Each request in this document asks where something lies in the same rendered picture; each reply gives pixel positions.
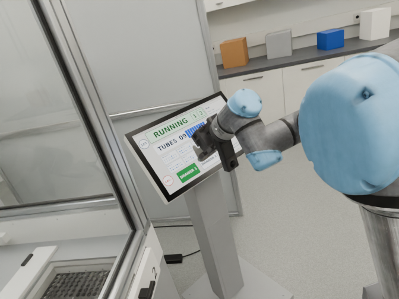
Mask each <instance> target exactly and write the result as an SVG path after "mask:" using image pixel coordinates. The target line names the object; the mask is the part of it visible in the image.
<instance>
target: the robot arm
mask: <svg viewBox="0 0 399 299"><path fill-rule="evenodd" d="M261 109H262V100H261V98H260V96H259V95H258V94H257V93H256V92H254V91H252V90H250V89H247V88H243V89H240V90H238V91H237V92H235V93H234V95H233V96H232V97H231V98H229V99H228V101H227V103H226V104H225V105H224V107H223V108H222V109H221V110H220V112H219V113H218V114H217V113H216V114H214V115H212V116H210V117H208V118H207V119H206V121H207V123H206V124H204V125H201V126H200V127H199V128H198V129H196V131H195V132H194V133H193V135H192V136H191V138H192V139H193V141H194V142H195V144H196V145H197V147H199V148H197V147H196V146H195V145H193V146H192V148H193V150H194V152H195V153H196V155H197V160H198V161H199V162H203V161H205V160H206V159H207V158H208V157H210V156H211V155H213V154H214V153H215V152H216V151H218V154H219V157H220V160H221V163H222V166H223V169H224V171H226V172H231V171H232V170H233V169H235V168H236V167H237V166H239V163H238V159H237V157H236V154H235V150H234V147H233V144H232V140H231V139H232V138H233V137H234V136H235V137H236V139H237V140H238V142H239V144H240V146H241V147H242V149H243V151H244V153H245V155H246V156H245V157H246V158H247V159H248V160H249V162H250V163H251V165H252V167H253V168H254V170H255V171H263V170H265V169H267V168H269V167H271V166H273V165H275V164H277V163H279V162H280V161H281V160H282V159H283V156H282V154H281V152H283V151H285V150H287V149H289V148H291V147H293V146H295V145H297V144H299V143H302V147H303V150H304V152H305V154H306V157H307V159H308V160H309V161H312V162H313V165H314V167H313V169H314V170H315V172H316V173H317V175H318V176H319V177H320V178H321V179H322V180H323V181H324V182H325V183H326V184H327V185H329V186H330V187H332V188H333V189H335V190H337V191H339V192H341V193H342V195H343V196H344V197H346V198H347V199H348V200H350V201H352V202H354V203H356V204H358V205H359V209H360V213H361V216H362V221H363V225H364V228H365V232H366V236H367V240H368V243H369V248H370V252H371V255H372V259H373V264H374V267H375V270H376V275H377V278H378V282H379V286H380V289H381V294H382V298H383V299H399V38H398V39H396V40H393V41H391V42H389V43H387V44H385V45H383V46H381V47H378V48H376V49H374V50H371V51H370V52H368V53H362V54H359V55H356V56H353V57H351V58H349V59H347V60H346V61H344V62H342V63H341V64H340V65H339V66H338V67H336V68H334V69H332V70H330V71H328V72H326V73H325V74H323V75H321V76H320V77H319V78H317V79H316V80H315V81H314V82H313V83H312V84H311V85H310V86H309V88H308V89H307V91H306V94H305V96H304V98H303V99H302V102H301V104H300V109H299V110H297V111H295V112H293V113H291V114H289V115H287V116H285V117H282V118H281V119H279V120H276V121H275V122H272V123H270V124H268V125H266V126H265V125H264V123H263V121H262V120H261V118H260V116H259V113H260V111H261Z"/></svg>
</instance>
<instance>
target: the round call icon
mask: <svg viewBox="0 0 399 299"><path fill-rule="evenodd" d="M161 181H162V182H163V184H164V185H165V187H166V188H168V187H170V186H171V185H173V184H175V183H176V182H175V180H174V179H173V177H172V176H171V174H170V173H169V174H167V175H165V176H164V177H162V178H161Z"/></svg>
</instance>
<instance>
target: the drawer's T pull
mask: <svg viewBox="0 0 399 299"><path fill-rule="evenodd" d="M155 284H156V282H155V281H151V282H150V286H149V288H141V289H140V293H139V295H138V299H151V298H152V295H153V291H154V287H155Z"/></svg>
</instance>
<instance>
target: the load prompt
mask: <svg viewBox="0 0 399 299"><path fill-rule="evenodd" d="M207 116H208V115H207V114H206V112H205V111H204V109H203V108H202V107H199V108H197V109H195V110H193V111H191V112H189V113H187V114H185V115H183V116H180V117H178V118H176V119H174V120H172V121H170V122H167V123H165V124H164V125H161V126H159V127H157V128H155V129H153V130H151V131H148V132H146V133H145V134H144V135H145V136H146V137H147V139H148V140H149V142H150V144H153V143H155V142H157V141H159V140H161V139H163V138H165V137H167V136H169V135H171V134H173V133H175V132H177V131H179V130H181V129H183V128H185V127H187V126H189V125H191V124H193V123H195V122H197V121H199V120H201V119H203V118H205V117H207Z"/></svg>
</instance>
